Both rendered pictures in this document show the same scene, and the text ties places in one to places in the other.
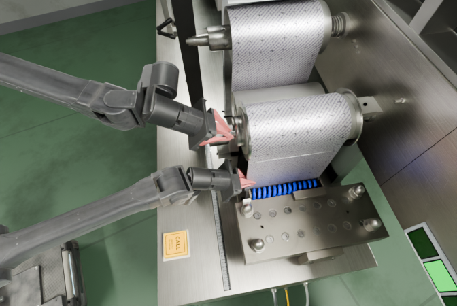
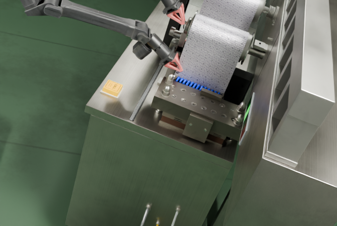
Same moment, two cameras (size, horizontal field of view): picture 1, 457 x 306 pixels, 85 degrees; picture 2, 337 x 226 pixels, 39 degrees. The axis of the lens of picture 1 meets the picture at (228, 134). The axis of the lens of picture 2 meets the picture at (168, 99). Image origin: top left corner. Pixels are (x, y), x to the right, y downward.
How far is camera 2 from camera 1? 159 cm
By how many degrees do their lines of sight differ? 22
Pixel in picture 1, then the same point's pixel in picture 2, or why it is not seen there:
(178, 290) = (102, 105)
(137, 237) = (35, 158)
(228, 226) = (149, 100)
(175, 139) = not seen: hidden behind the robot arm
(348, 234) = (221, 118)
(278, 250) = (175, 101)
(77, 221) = (97, 13)
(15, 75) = not seen: outside the picture
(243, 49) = not seen: outside the picture
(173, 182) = (144, 27)
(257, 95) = not seen: hidden behind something
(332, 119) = (236, 36)
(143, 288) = (18, 196)
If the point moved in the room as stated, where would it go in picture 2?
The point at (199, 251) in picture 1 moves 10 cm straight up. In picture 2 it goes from (124, 99) to (129, 82)
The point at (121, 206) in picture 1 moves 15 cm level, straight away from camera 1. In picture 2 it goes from (117, 20) to (103, 1)
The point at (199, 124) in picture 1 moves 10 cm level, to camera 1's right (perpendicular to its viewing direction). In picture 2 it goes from (173, 1) to (194, 12)
